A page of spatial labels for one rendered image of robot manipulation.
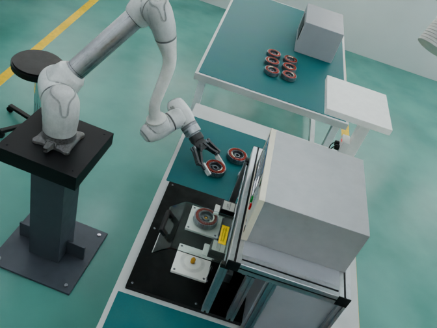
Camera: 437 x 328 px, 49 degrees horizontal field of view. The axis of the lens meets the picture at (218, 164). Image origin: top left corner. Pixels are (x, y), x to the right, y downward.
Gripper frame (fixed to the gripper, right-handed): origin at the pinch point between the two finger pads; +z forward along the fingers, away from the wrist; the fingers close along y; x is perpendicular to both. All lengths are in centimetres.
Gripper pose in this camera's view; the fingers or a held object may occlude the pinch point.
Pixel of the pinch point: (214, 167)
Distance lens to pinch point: 250.4
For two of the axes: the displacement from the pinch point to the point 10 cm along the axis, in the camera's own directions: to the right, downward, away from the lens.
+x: 6.0, -3.6, -7.1
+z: 5.2, 8.5, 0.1
